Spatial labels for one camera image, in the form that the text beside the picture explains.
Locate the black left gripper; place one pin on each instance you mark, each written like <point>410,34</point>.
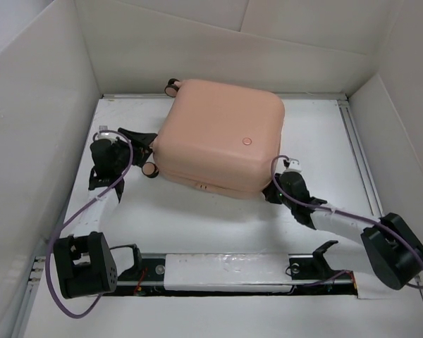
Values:
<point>141,154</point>

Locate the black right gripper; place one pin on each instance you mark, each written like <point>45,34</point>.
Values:
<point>268,191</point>

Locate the pink hard-shell suitcase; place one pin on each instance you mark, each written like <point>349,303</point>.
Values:
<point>219,138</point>

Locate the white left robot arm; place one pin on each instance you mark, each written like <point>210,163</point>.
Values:
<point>85,263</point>

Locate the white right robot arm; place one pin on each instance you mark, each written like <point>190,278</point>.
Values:
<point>394,254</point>

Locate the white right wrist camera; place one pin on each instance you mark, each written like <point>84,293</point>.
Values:
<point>292,165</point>

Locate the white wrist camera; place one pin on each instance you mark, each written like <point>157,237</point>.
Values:
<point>103,133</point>
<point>292,165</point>

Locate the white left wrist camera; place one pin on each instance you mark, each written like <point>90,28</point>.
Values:
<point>103,133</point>

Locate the black base rail with white cover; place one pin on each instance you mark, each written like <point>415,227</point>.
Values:
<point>224,274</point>

